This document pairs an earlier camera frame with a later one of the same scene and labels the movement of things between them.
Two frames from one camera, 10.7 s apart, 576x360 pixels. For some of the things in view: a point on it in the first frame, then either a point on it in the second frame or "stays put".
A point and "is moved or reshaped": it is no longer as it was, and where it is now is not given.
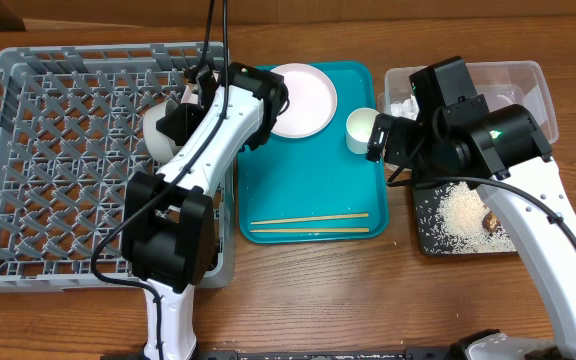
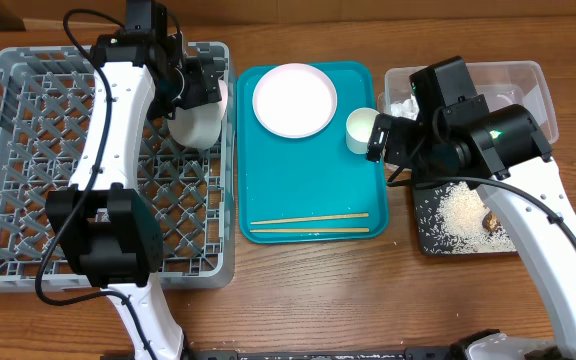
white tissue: x=406 y=109 stays put
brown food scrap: x=490 y=222 stays put
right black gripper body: x=377 y=138 stays put
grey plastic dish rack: x=55 y=134 stays put
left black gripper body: x=192 y=114 → x=194 y=90
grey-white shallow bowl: x=158 y=143 is moved or reshaped
